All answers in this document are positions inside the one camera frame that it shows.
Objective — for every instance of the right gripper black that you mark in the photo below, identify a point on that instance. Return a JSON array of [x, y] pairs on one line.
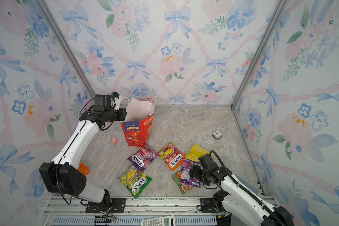
[[195, 170]]

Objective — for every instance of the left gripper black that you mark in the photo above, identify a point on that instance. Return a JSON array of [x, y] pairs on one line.
[[123, 111]]

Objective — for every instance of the purple white snack packet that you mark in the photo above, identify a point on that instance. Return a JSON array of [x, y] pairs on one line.
[[185, 177]]

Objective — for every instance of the red paper gift bag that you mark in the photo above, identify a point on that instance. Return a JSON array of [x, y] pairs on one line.
[[138, 122]]

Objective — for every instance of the purple Fox's candy bag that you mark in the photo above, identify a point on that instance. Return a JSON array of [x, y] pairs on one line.
[[143, 157]]

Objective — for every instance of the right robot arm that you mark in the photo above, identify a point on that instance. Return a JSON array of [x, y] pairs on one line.
[[234, 197]]

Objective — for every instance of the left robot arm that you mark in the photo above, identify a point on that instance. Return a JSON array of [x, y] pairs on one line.
[[61, 175]]

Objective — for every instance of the orange Fox's candy bag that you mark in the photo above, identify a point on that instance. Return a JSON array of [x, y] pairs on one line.
[[172, 156]]

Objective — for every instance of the green Fox's candy bag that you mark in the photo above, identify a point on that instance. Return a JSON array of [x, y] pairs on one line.
[[135, 180]]

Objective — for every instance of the yellow snack packet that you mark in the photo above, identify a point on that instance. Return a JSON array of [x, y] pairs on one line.
[[195, 152]]

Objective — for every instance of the green noodle snack packet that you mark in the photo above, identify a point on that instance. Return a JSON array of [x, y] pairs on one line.
[[182, 186]]

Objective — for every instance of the small square packet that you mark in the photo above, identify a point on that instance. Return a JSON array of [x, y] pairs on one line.
[[217, 134]]

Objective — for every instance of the white calculator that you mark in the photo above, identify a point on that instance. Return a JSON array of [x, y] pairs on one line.
[[159, 221]]

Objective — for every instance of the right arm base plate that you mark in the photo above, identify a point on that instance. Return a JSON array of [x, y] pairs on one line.
[[210, 205]]

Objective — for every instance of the orange object by wall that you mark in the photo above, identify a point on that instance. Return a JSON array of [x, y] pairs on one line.
[[83, 169]]

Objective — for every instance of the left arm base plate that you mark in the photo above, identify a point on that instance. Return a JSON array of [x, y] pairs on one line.
[[113, 205]]

